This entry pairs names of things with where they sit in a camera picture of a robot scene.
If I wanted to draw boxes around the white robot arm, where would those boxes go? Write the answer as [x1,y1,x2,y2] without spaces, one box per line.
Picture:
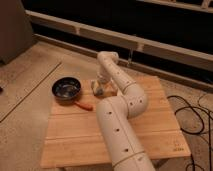
[96,51,155,171]

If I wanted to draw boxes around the orange carrot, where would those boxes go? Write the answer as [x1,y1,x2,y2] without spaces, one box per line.
[74,101,93,111]

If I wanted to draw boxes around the white wooden rail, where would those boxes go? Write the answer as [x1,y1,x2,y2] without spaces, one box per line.
[26,10,213,72]

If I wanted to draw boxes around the dark metal bowl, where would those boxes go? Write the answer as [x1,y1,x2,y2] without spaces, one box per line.
[52,77,81,101]

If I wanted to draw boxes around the grey cabinet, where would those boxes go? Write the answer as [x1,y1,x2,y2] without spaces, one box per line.
[0,0,35,64]

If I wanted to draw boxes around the black floor cables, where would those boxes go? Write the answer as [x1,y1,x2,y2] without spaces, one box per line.
[167,93,213,171]

